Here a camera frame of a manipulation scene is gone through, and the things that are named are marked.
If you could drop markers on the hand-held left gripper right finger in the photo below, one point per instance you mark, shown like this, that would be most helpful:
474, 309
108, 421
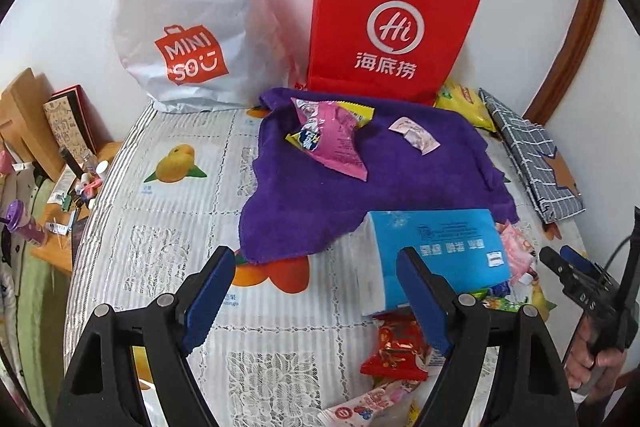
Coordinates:
425, 302

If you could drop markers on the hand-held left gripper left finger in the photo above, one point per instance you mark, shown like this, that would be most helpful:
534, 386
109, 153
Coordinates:
210, 302

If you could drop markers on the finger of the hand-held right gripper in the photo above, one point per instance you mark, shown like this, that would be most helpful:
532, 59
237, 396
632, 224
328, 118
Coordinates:
580, 259
554, 263

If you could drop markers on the pink white candy packet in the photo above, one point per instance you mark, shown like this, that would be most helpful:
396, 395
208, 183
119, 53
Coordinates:
517, 252

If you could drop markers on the green snack packet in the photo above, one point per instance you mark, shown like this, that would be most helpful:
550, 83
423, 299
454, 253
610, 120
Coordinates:
500, 304

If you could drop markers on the person's right hand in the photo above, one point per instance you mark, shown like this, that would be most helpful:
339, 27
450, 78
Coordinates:
592, 367

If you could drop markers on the red snack packet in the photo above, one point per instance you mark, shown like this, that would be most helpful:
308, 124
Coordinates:
395, 347

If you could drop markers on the blue tissue pack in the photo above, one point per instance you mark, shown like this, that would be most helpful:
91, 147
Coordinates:
440, 237

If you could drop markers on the purple towel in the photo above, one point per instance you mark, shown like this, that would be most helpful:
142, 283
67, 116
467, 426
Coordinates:
410, 187

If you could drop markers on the grey plaid cloth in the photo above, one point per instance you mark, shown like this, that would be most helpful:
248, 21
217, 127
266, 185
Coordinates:
530, 147

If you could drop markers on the white strawberry print packet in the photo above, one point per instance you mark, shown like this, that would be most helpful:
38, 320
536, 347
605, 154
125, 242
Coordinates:
370, 407

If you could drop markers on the wooden nightstand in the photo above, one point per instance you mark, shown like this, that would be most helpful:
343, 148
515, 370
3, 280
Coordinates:
55, 252

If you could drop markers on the pink snack packet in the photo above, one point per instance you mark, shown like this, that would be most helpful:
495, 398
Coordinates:
340, 147

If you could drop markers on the green cloth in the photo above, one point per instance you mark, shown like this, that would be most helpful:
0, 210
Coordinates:
35, 332

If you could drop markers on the yellow snack bag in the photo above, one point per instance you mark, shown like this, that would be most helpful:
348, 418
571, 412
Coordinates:
465, 107

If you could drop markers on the small clear bottle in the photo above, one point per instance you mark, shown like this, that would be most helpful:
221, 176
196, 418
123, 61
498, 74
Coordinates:
90, 163

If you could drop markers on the yellow-green snack packet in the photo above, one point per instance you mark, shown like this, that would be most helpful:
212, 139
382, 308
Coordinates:
357, 113

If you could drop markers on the purple cup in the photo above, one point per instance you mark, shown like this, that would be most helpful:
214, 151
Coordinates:
22, 219

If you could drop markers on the brown wooden door trim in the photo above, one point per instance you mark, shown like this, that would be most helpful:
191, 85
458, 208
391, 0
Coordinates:
585, 32

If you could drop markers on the patterned dark red book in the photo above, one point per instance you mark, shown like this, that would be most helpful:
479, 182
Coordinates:
67, 122

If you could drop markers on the cardboard box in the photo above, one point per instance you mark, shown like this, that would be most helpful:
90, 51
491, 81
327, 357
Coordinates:
30, 117

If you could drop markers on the red paper bag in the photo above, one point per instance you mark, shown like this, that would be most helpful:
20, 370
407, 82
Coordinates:
345, 7

